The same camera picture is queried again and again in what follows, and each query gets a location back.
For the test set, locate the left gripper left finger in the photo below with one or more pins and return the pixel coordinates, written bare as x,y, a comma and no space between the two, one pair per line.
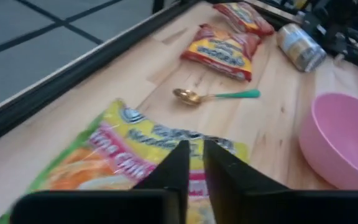
104,208

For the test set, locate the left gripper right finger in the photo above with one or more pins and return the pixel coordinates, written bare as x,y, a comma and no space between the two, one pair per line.
275,208

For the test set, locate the lime chili shrimp ramen pack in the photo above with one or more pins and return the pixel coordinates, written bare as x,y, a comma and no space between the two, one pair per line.
104,155

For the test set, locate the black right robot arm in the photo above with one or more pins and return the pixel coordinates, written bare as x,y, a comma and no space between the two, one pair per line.
343,18

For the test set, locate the pink plastic bowl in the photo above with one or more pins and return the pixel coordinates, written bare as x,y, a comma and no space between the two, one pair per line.
337,140

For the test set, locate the red roast beef ramen pack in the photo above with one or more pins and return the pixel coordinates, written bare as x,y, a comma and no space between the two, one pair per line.
244,17
222,53

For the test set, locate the black metal table frame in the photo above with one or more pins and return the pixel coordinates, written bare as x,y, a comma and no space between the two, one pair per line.
73,77

